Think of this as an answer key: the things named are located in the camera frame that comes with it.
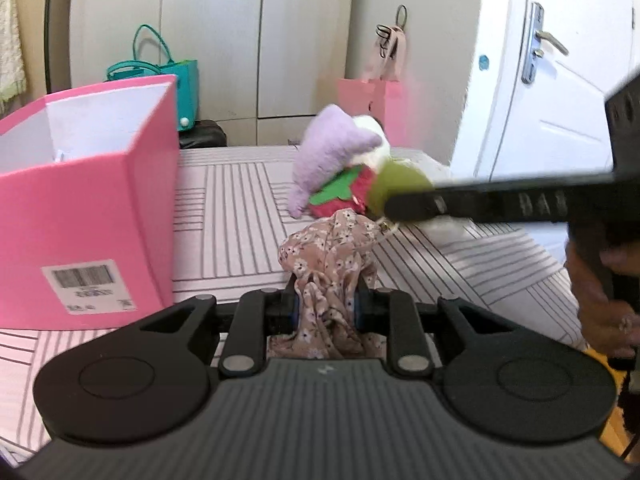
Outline white fringed towel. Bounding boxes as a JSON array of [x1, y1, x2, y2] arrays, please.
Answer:
[[0, 0, 28, 112]]

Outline pink cardboard box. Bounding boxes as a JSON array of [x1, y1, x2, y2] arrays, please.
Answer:
[[0, 74, 181, 332]]

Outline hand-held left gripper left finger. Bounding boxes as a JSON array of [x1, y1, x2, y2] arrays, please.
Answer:
[[137, 280, 301, 380]]

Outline teal felt bag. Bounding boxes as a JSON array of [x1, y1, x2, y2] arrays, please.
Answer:
[[105, 23, 200, 134]]

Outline purple plush cloth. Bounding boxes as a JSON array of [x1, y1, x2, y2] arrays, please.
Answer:
[[287, 104, 385, 219]]

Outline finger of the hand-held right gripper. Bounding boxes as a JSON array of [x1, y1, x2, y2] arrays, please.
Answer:
[[382, 172, 617, 225]]

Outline beige wardrobe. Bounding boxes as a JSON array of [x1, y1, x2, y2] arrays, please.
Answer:
[[69, 0, 357, 149]]

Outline striped pink bed sheet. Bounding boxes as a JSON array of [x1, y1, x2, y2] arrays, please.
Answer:
[[0, 144, 593, 458]]

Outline green felt piece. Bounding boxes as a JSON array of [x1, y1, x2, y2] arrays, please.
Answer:
[[367, 158, 437, 217]]

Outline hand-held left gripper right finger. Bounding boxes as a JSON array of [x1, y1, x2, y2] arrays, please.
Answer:
[[352, 282, 516, 380]]

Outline metal door handle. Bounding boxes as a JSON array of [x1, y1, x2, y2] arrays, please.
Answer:
[[521, 2, 570, 85]]

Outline red felt strawberry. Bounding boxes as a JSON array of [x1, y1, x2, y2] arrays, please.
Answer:
[[307, 166, 377, 219]]

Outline pink paper bag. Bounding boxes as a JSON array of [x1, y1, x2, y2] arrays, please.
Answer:
[[336, 24, 409, 149]]

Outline person's right hand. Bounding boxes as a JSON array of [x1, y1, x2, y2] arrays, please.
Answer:
[[565, 242, 640, 359]]

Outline white door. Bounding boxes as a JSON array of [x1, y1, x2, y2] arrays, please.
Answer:
[[449, 0, 640, 263]]

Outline floral brown cloth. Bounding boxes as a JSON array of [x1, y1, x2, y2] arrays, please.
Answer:
[[269, 210, 388, 360]]

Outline black bag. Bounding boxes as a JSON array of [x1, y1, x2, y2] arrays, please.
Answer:
[[178, 119, 229, 150]]

